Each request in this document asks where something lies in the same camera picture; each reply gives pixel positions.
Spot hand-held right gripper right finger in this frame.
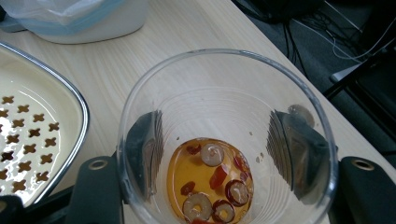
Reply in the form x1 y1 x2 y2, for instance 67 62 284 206
266 109 396 224

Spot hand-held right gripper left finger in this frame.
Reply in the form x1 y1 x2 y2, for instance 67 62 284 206
65 109 165 224

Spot clear plastic cup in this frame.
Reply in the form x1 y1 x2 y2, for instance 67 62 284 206
116 48 340 224

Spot red date slices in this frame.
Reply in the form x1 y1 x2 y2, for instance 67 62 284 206
180 142 254 224

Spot black folding chair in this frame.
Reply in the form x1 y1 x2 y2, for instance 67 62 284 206
322 46 396 141

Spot cream strainer bin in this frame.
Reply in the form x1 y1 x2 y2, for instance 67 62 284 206
0 41 91 208

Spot white plastic bin liner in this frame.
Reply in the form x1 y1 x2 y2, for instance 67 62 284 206
0 0 126 28

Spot white desk frame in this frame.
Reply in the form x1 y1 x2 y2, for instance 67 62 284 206
330 60 366 83

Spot white floor cables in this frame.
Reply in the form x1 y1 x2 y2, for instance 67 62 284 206
291 0 396 63

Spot black floor cable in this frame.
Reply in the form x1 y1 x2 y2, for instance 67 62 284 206
280 21 310 79

